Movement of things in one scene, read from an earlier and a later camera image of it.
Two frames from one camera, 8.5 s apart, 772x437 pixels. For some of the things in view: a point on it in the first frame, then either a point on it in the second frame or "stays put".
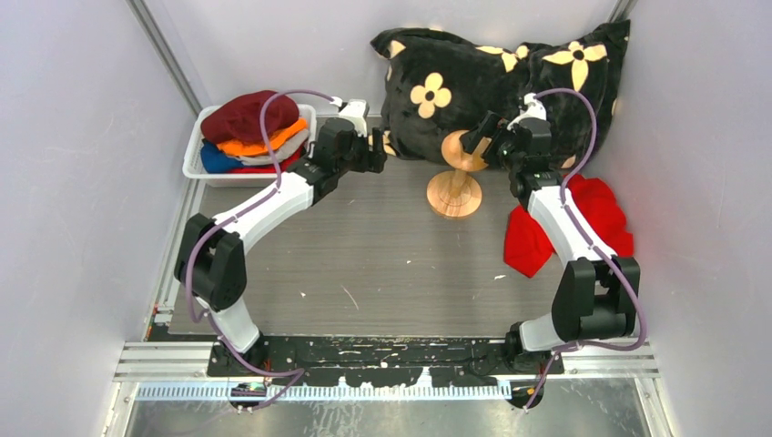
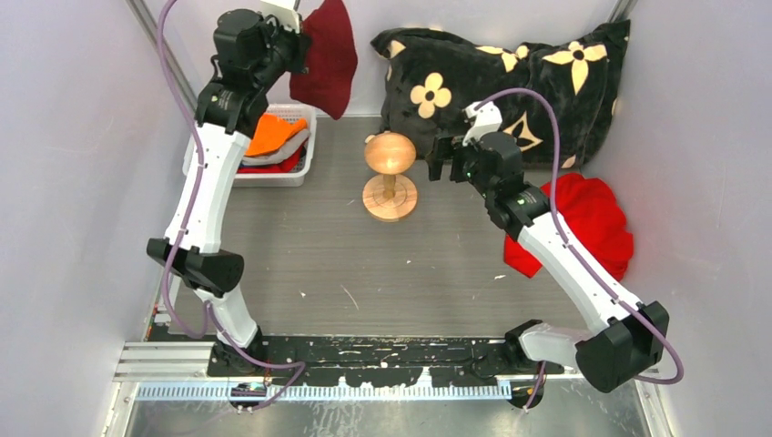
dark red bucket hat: (240, 117) → (330, 57)
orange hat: (257, 147) stays put
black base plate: (459, 360) stays put
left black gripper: (372, 161) → (298, 40)
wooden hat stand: (455, 194) → (390, 198)
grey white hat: (284, 152) stays put
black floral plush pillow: (433, 81) stays put
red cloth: (526, 246) stays put
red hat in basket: (284, 166) stays put
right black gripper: (487, 127) → (444, 147)
